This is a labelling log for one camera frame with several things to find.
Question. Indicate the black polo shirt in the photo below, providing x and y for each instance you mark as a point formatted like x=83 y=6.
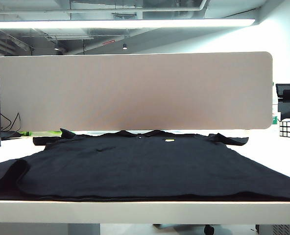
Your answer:
x=145 y=171

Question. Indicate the beige desk divider panel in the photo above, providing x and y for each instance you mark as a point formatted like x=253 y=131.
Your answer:
x=135 y=93

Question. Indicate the small pendant ceiling lamp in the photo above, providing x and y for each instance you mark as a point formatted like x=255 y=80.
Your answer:
x=124 y=46
x=56 y=48

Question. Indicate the red ceiling sign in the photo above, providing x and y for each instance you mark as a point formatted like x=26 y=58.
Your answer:
x=108 y=42

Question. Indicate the long white ceiling light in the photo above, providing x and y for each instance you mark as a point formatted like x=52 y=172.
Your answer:
x=110 y=23

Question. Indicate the bright green flat object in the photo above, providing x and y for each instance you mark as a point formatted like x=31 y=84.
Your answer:
x=37 y=133

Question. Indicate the black chair wheel base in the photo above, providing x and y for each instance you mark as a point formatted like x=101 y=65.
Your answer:
x=208 y=230

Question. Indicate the white bottle green label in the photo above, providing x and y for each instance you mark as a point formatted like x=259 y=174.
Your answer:
x=274 y=120

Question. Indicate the flat black desk object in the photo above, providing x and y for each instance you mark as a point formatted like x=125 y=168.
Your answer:
x=10 y=135

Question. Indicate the black mesh office chair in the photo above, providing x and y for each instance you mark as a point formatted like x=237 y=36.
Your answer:
x=289 y=107

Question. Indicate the grey vented cabinet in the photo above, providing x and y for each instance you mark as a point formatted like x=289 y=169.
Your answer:
x=279 y=230

